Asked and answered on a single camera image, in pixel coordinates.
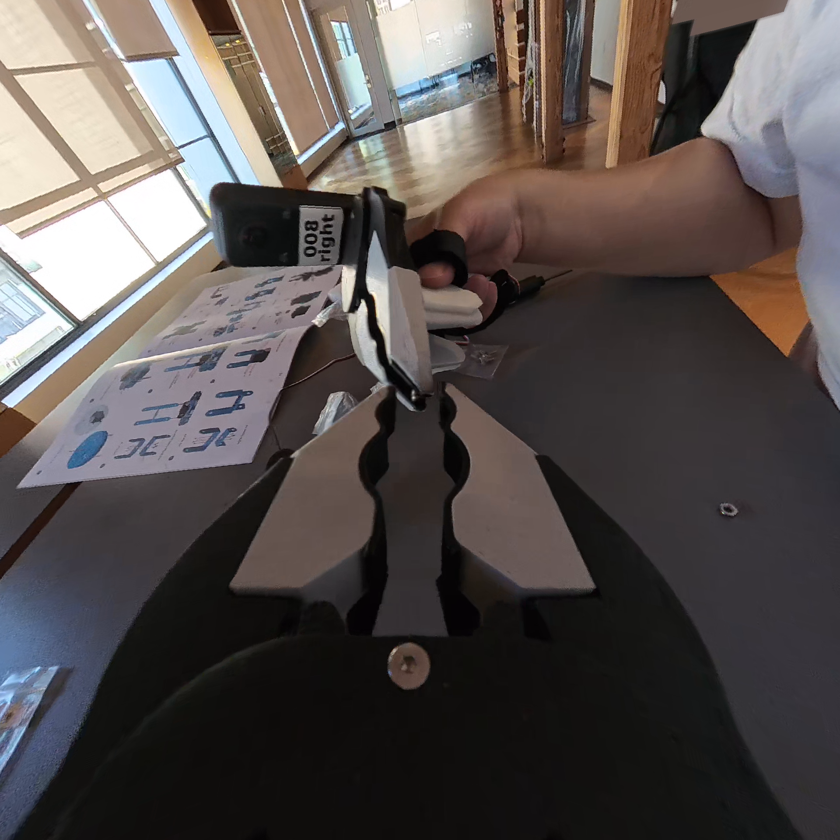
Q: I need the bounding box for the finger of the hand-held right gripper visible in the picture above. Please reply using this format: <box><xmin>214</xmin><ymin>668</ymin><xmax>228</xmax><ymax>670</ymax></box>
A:
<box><xmin>348</xmin><ymin>307</ymin><xmax>396</xmax><ymax>386</ymax></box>
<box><xmin>363</xmin><ymin>233</ymin><xmax>435</xmax><ymax>413</ymax></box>

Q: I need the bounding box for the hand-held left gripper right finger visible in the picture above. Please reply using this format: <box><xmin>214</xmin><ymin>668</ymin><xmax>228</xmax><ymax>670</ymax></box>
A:
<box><xmin>444</xmin><ymin>385</ymin><xmax>598</xmax><ymax>608</ymax></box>

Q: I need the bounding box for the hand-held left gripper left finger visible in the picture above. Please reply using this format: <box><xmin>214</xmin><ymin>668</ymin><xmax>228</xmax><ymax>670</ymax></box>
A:
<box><xmin>228</xmin><ymin>387</ymin><xmax>395</xmax><ymax>602</ymax></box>

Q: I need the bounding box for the white square foam frame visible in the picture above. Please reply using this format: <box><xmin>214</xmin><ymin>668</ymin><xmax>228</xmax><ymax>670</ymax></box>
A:
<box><xmin>323</xmin><ymin>282</ymin><xmax>361</xmax><ymax>324</ymax></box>

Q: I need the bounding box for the black screwdriver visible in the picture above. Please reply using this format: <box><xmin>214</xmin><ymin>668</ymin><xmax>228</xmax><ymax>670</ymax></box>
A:
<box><xmin>508</xmin><ymin>269</ymin><xmax>574</xmax><ymax>294</ymax></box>

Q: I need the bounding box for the person's right forearm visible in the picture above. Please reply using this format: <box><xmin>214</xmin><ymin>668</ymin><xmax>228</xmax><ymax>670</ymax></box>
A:
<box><xmin>518</xmin><ymin>136</ymin><xmax>803</xmax><ymax>278</ymax></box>

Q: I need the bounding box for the dark brown desk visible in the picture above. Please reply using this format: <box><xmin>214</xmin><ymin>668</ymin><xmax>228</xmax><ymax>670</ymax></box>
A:
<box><xmin>0</xmin><ymin>262</ymin><xmax>840</xmax><ymax>840</ymax></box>

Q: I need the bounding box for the clear bag of screws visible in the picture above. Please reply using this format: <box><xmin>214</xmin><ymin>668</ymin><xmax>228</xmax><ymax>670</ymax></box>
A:
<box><xmin>313</xmin><ymin>391</ymin><xmax>360</xmax><ymax>435</ymax></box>

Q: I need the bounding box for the flat clear parts bag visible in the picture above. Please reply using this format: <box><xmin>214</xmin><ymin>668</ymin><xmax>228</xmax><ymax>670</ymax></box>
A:
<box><xmin>461</xmin><ymin>341</ymin><xmax>510</xmax><ymax>379</ymax></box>

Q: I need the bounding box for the large glass window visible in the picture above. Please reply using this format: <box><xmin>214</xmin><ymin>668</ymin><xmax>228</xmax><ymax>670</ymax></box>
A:
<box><xmin>0</xmin><ymin>56</ymin><xmax>224</xmax><ymax>391</ymax></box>

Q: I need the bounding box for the white printed instruction manual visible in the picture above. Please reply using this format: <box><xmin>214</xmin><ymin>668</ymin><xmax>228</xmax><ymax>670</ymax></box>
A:
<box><xmin>17</xmin><ymin>266</ymin><xmax>343</xmax><ymax>490</ymax></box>

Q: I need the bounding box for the beige roller blind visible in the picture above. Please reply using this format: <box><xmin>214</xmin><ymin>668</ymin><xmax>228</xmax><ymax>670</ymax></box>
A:
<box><xmin>0</xmin><ymin>0</ymin><xmax>186</xmax><ymax>238</ymax></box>
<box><xmin>84</xmin><ymin>0</ymin><xmax>180</xmax><ymax>63</ymax></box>

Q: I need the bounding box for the group of small clear bags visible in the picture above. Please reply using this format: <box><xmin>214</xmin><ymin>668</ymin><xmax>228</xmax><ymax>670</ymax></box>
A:
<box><xmin>0</xmin><ymin>665</ymin><xmax>64</xmax><ymax>777</ymax></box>

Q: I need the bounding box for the wooden support post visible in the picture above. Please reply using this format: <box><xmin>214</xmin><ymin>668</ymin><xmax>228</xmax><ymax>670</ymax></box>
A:
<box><xmin>605</xmin><ymin>0</ymin><xmax>675</xmax><ymax>169</ymax></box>
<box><xmin>537</xmin><ymin>0</ymin><xmax>568</xmax><ymax>165</ymax></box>

